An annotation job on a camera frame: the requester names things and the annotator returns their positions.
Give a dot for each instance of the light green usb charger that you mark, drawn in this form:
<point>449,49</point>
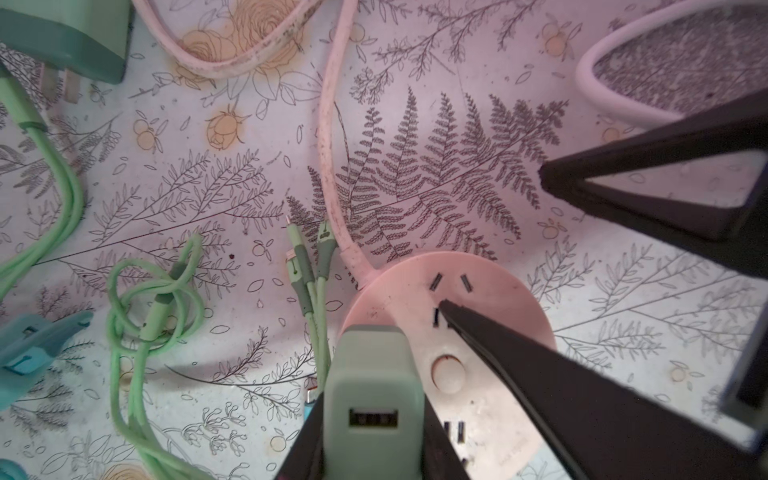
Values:
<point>373,410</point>

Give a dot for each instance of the round pink power socket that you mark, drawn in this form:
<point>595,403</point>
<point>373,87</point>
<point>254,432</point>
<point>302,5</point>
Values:
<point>488,427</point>

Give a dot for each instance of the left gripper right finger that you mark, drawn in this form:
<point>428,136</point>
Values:
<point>596,428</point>

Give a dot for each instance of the teal blue usb charger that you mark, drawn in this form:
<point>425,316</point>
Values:
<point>29,345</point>

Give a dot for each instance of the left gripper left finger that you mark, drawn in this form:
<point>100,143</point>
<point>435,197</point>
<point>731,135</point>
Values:
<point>305,461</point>

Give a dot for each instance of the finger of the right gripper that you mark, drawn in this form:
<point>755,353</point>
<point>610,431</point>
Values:
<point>734,237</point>

